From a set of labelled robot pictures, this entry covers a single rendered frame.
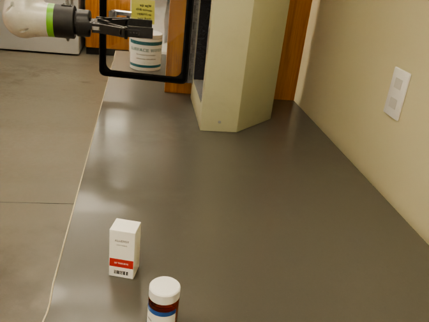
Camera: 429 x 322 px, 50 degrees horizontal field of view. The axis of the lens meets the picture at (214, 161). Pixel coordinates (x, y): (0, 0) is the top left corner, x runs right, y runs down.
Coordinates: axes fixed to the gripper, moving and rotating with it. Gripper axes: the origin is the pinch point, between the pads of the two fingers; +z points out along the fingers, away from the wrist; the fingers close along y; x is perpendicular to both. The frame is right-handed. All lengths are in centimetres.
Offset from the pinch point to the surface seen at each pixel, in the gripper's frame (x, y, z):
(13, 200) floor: 120, 104, -70
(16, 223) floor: 120, 80, -63
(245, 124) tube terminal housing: 24.0, -11.1, 30.3
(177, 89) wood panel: 24.1, 22.8, 11.6
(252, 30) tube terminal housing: -4.3, -13.4, 27.8
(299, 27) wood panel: -1, 23, 53
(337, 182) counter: 25, -45, 47
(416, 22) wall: -13, -40, 59
